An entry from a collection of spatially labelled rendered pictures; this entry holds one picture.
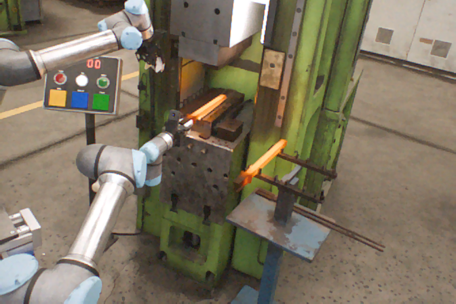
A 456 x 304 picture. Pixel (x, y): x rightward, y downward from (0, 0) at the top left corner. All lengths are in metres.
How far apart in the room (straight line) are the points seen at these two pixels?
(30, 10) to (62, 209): 4.49
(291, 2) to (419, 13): 5.15
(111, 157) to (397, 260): 2.17
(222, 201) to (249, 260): 0.55
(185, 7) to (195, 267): 1.39
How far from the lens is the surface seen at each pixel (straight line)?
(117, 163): 1.37
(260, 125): 2.10
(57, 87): 2.21
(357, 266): 2.93
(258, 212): 1.94
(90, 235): 1.26
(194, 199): 2.22
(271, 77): 1.97
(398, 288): 2.91
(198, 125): 2.07
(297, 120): 2.03
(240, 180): 1.61
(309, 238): 1.87
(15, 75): 1.49
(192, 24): 1.93
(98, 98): 2.15
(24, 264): 1.25
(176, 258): 2.55
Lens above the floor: 1.91
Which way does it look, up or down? 27 degrees down
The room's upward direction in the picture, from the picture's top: 7 degrees clockwise
